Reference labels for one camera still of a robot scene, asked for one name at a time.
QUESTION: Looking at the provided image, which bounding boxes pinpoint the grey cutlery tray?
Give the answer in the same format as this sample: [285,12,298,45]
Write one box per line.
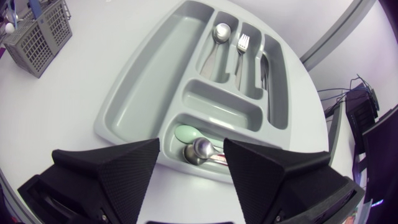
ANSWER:
[93,0,293,184]

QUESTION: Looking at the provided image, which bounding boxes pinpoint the small steel spoon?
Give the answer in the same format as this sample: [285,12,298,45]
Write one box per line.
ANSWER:
[182,144,229,166]
[192,137,223,158]

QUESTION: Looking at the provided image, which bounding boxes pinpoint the grey cutlery basket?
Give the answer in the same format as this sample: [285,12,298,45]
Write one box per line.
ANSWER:
[2,0,73,79]

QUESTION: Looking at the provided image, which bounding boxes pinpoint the pale green plastic spoon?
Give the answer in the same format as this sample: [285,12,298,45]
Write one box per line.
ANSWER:
[174,124,224,149]

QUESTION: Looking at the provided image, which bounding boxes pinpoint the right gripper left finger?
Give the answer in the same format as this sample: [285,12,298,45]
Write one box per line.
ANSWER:
[17,138,160,224]

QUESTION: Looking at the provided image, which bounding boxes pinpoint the black electronics box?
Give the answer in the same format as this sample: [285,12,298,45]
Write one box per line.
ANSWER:
[345,82,380,155]

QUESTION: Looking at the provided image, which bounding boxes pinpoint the steel fork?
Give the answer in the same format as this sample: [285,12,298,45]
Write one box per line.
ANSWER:
[233,33,251,91]

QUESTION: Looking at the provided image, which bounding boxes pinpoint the blue cable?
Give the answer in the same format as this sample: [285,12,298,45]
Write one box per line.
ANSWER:
[317,73,374,103]

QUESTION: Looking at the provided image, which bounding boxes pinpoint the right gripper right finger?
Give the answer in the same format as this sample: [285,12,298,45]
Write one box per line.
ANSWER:
[223,139,365,224]

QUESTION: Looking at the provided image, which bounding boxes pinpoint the dark screen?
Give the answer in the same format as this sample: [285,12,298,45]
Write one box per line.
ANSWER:
[362,104,398,205]

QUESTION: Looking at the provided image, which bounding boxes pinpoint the steel knife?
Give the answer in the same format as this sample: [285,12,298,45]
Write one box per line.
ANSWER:
[260,53,271,93]

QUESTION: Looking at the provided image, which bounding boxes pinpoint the large steel spoon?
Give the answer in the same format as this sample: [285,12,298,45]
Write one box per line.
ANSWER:
[199,22,232,78]

